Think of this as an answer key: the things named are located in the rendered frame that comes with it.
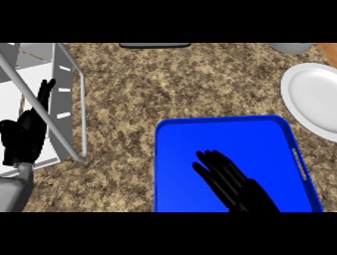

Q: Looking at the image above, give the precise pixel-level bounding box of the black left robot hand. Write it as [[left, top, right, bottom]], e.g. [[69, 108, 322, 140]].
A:
[[0, 78, 57, 167]]

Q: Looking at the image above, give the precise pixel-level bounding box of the white round plate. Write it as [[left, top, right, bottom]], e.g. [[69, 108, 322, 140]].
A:
[[279, 62, 337, 144]]

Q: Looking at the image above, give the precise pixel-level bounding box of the blue plastic tray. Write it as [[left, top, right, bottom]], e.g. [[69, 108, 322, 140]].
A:
[[153, 114, 325, 213]]

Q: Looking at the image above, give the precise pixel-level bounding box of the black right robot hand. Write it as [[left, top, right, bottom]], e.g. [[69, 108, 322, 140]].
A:
[[190, 149, 281, 213]]

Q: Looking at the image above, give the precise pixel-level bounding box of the white wire dish rack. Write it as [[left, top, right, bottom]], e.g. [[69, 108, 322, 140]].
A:
[[0, 43, 90, 180]]

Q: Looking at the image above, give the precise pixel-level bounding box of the grey round container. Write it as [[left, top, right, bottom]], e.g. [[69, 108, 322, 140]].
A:
[[266, 43, 316, 56]]

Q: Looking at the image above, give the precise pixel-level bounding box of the dark grey flat appliance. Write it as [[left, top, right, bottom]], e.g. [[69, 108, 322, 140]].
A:
[[119, 43, 192, 50]]

